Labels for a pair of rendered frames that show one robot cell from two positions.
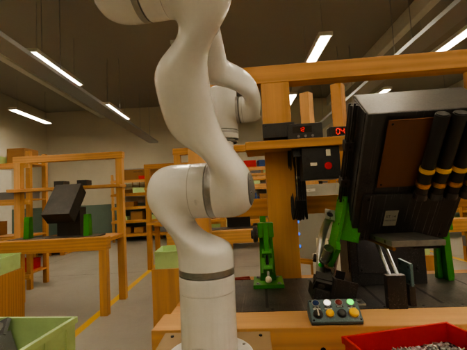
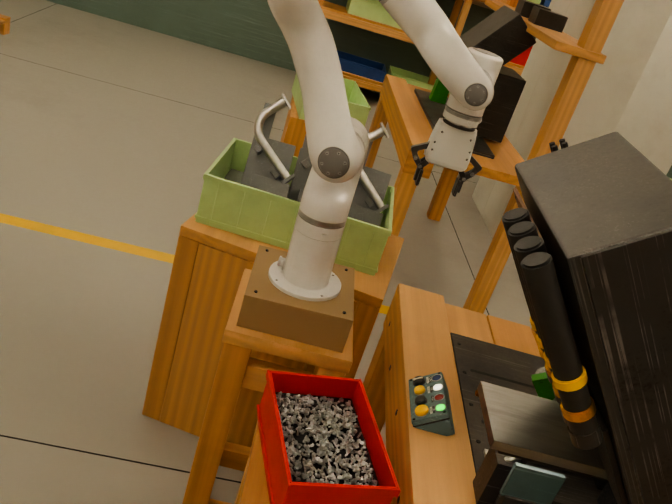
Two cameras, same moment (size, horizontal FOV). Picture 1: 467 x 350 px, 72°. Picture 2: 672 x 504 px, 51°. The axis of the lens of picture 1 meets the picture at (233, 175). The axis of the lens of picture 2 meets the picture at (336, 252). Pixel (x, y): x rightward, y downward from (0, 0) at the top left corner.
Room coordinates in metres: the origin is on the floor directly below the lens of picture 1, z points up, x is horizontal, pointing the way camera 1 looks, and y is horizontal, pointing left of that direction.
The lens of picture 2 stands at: (0.52, -1.49, 1.80)
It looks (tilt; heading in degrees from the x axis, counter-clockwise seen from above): 26 degrees down; 81
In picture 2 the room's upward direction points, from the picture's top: 18 degrees clockwise
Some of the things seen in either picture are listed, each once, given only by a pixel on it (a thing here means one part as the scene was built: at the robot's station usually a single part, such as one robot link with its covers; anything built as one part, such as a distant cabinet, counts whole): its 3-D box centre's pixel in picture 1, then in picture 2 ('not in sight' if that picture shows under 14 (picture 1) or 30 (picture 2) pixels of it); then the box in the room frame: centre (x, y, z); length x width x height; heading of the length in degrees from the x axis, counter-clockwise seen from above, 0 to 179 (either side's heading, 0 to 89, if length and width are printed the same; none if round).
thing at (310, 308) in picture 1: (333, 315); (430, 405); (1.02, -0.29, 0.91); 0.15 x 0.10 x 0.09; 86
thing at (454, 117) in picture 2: (224, 137); (462, 117); (0.95, 0.02, 1.47); 0.09 x 0.08 x 0.03; 175
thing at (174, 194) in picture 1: (190, 217); (336, 168); (0.72, 0.10, 1.25); 0.19 x 0.12 x 0.24; 80
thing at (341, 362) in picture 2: not in sight; (293, 317); (0.72, 0.07, 0.83); 0.32 x 0.32 x 0.04; 87
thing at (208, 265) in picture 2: not in sight; (274, 325); (0.74, 0.69, 0.39); 0.68 x 0.52 x 0.79; 166
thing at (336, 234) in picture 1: (345, 222); not in sight; (1.25, -0.42, 1.17); 0.13 x 0.12 x 0.20; 86
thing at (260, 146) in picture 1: (338, 144); not in sight; (1.56, -0.52, 1.52); 0.90 x 0.25 x 0.04; 86
